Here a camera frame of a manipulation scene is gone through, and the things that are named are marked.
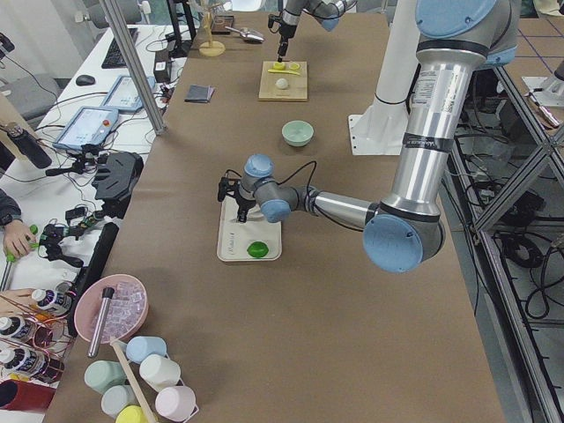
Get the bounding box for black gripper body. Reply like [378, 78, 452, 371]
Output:
[217, 169, 256, 215]
[268, 14, 297, 54]

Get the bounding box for white steamed bun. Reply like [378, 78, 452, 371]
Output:
[275, 78, 289, 90]

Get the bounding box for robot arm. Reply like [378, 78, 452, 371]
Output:
[268, 0, 357, 63]
[218, 1, 520, 273]

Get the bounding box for mint green bowl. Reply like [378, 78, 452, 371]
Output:
[281, 120, 315, 147]

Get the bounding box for pink ribbed bowl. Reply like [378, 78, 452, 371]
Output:
[74, 274, 149, 344]

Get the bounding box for metal tube in bowl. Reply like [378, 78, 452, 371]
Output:
[86, 286, 115, 359]

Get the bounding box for person's hand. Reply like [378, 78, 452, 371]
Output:
[3, 219, 36, 258]

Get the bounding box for yellow plastic knife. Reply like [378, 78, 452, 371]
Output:
[267, 68, 301, 76]

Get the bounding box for cream rabbit tray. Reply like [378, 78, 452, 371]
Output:
[217, 197, 282, 262]

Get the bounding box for bamboo cutting board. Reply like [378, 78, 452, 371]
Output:
[258, 61, 308, 101]

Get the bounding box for green lime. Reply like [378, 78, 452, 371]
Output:
[247, 241, 270, 258]

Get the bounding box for metal scoop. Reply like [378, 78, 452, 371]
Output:
[226, 26, 264, 44]

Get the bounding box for dark tray at table edge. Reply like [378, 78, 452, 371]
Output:
[211, 15, 235, 35]

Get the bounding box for wooden mug tree stand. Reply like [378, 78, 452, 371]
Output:
[199, 0, 226, 57]

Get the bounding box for grey folded cloth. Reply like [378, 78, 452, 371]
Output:
[184, 85, 215, 103]

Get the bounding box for black controller device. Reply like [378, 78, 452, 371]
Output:
[92, 152, 144, 219]

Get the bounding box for blue teach pendant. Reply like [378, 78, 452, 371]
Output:
[101, 75, 143, 114]
[53, 107, 119, 152]

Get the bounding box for black keyboard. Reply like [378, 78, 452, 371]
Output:
[101, 40, 127, 70]

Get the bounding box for blue plastic cup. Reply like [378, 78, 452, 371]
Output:
[125, 336, 167, 364]

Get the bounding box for white plastic cup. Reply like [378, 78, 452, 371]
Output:
[139, 354, 181, 392]

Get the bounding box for black computer mouse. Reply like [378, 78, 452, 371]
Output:
[75, 74, 96, 86]

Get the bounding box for pink plastic cup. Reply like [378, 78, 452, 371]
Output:
[155, 386, 198, 422]

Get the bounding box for green plastic cup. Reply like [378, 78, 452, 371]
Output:
[84, 360, 126, 394]

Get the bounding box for grey plastic cup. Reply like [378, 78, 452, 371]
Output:
[100, 385, 138, 419]

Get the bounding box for yellow plastic cup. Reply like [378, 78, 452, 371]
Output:
[115, 405, 148, 423]

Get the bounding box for aluminium frame post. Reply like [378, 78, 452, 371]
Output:
[100, 0, 166, 136]

